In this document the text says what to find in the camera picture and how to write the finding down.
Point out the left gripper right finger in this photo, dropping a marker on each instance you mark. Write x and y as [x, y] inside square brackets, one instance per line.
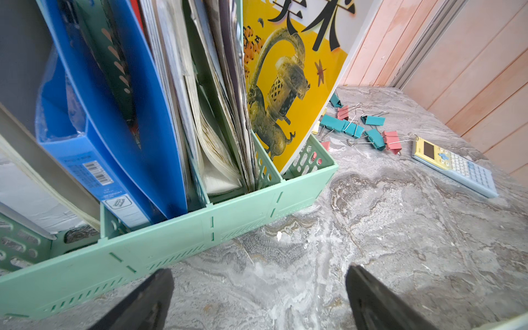
[375, 306]

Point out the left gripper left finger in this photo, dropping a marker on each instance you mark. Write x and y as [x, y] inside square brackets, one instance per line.
[145, 308]

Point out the pink binder clip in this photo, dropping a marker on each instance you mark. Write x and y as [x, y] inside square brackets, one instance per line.
[349, 112]
[393, 141]

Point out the teal binder clip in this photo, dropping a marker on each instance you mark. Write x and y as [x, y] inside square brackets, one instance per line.
[375, 120]
[332, 124]
[335, 101]

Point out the pink binder clip on table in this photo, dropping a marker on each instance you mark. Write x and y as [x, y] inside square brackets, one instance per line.
[349, 112]

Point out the green file organizer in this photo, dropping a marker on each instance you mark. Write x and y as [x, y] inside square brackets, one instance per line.
[42, 277]

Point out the blue file folder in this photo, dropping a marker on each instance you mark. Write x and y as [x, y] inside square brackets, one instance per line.
[102, 112]

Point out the yellow blue calculator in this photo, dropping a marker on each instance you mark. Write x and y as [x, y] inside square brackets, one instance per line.
[457, 168]

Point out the yellow art book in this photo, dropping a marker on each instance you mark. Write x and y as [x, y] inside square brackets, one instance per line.
[295, 53]

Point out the stack of magazines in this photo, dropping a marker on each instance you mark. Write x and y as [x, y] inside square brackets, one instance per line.
[188, 50]

